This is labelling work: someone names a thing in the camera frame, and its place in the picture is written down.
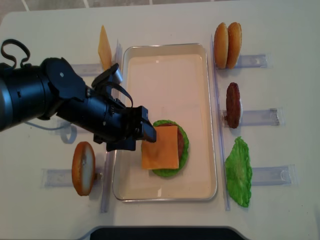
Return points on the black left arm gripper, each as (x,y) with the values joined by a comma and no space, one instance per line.
(110,121)

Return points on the clear cheese holder rail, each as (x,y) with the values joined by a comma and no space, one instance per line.
(88,70)

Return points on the upright green lettuce leaf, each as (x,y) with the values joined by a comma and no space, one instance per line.
(239,173)

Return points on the meat patty in tray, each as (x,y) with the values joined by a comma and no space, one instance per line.
(180,140)

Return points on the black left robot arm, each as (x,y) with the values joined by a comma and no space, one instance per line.
(53,88)

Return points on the black base at bottom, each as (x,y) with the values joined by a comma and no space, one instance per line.
(164,233)

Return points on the lettuce leaf in tray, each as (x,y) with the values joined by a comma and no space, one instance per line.
(166,173)

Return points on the orange cheese slice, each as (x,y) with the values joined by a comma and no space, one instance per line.
(104,50)
(164,153)

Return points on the clear left bun holder rail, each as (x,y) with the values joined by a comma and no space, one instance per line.
(56,178)

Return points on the bun half left rack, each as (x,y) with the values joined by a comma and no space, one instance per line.
(83,168)

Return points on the bun half rack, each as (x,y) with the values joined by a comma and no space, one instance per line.
(234,44)
(83,168)
(221,45)

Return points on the upright brown meat patty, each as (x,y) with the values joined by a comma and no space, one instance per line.
(233,105)

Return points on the clear lettuce holder rail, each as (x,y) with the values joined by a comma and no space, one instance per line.
(284,175)

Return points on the inner bun half right rack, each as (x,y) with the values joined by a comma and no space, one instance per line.
(221,45)

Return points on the clear bun holder rail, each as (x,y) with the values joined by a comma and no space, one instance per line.
(263,60)
(56,178)

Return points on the white metal tray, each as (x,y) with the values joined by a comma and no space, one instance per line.
(172,82)

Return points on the clear long strip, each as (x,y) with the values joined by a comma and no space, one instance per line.
(108,163)
(226,197)

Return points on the clear patty holder rail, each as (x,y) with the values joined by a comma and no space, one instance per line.
(265,117)

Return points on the clear right long strip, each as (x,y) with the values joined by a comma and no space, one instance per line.
(226,197)

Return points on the outer bun half right rack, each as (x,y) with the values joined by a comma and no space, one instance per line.
(234,44)

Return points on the clear left long strip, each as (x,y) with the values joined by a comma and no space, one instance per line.
(108,163)

